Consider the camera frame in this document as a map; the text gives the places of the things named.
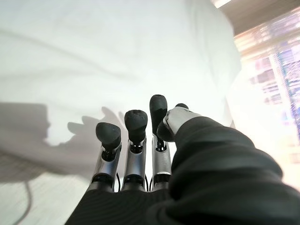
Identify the white duvet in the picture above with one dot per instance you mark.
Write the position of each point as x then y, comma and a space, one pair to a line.
117, 58

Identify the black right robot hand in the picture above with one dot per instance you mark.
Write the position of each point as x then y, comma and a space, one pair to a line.
199, 182

